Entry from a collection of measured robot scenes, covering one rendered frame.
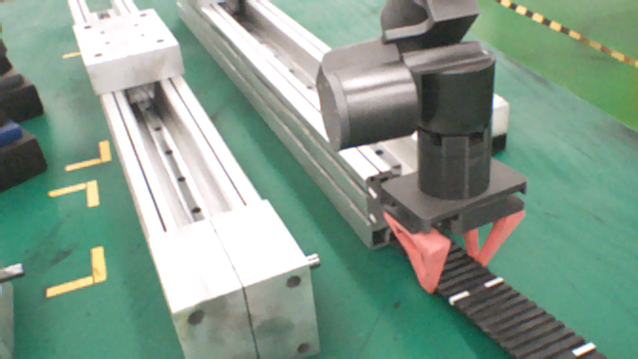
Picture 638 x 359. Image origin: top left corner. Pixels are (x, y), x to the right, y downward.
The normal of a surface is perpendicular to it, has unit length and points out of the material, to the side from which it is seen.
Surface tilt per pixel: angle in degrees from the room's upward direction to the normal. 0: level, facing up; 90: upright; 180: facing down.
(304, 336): 90
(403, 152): 90
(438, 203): 4
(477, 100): 86
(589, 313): 0
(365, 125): 92
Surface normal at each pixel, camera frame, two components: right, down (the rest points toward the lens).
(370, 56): 0.12, -0.27
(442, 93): -0.42, 0.48
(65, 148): -0.09, -0.83
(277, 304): 0.40, 0.48
